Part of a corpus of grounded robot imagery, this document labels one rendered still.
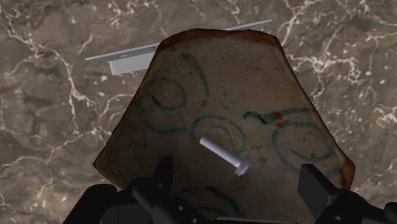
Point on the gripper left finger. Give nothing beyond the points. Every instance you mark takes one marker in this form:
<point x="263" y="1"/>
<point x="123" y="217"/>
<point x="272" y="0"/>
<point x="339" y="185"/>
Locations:
<point x="152" y="198"/>

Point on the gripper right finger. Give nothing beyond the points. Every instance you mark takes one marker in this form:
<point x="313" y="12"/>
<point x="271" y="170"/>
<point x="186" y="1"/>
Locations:
<point x="322" y="192"/>

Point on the grey metal screw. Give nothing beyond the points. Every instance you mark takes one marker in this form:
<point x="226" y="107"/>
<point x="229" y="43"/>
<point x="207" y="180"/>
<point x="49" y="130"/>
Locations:
<point x="225" y="154"/>

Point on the brown plate with green swirls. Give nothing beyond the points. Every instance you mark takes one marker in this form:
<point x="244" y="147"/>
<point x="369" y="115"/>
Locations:
<point x="223" y="124"/>

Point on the grey metal angle bracket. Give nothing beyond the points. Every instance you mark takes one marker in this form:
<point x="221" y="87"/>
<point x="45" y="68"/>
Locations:
<point x="130" y="60"/>

